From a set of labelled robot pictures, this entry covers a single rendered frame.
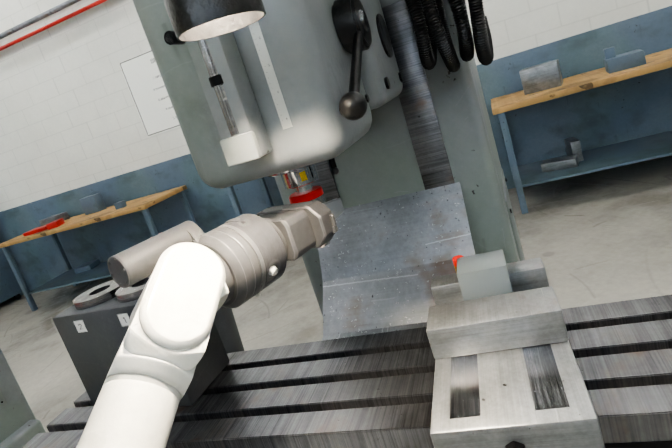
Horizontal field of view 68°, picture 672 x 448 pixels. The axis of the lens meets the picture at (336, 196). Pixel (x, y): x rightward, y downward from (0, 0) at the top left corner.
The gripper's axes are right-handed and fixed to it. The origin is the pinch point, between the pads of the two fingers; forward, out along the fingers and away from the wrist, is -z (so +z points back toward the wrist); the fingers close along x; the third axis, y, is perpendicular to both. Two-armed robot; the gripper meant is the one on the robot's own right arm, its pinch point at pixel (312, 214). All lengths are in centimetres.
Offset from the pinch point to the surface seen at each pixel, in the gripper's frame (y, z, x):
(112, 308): 7.0, 14.7, 33.6
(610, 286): 121, -210, 9
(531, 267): 14.3, -11.6, -23.2
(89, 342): 12.3, 17.0, 41.2
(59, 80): -124, -256, 550
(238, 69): -19.9, 9.9, -5.4
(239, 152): -11.6, 12.5, -4.1
